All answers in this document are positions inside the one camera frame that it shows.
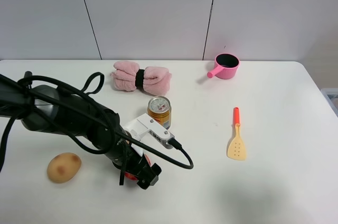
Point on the gold drink can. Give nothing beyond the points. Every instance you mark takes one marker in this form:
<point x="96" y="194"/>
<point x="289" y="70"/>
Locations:
<point x="159" y="108"/>

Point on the red yellow bumpy ball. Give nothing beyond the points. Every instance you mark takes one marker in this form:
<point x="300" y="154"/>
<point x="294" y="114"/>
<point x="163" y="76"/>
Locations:
<point x="132" y="177"/>

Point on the clear plastic bin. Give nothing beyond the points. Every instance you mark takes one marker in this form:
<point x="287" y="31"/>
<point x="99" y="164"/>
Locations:
<point x="331" y="95"/>

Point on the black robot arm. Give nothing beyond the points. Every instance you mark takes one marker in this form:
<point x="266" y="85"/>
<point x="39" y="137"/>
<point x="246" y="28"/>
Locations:
<point x="47" y="105"/>

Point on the pink toy saucepan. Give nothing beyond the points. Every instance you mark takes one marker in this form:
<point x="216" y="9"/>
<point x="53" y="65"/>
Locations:
<point x="225" y="66"/>

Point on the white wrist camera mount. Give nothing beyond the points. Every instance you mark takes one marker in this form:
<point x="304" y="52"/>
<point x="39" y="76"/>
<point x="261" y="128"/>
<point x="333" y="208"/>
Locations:
<point x="145" y="125"/>

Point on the pink rolled towel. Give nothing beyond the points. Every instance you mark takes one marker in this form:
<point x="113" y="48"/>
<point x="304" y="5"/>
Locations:
<point x="129" y="76"/>

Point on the toy potato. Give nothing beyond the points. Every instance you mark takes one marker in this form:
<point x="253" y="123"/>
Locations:
<point x="63" y="167"/>

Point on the orange handled toy spatula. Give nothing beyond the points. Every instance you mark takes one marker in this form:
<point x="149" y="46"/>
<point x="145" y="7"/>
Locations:
<point x="236" y="149"/>

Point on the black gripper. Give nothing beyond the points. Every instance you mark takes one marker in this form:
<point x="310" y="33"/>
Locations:
<point x="127" y="159"/>

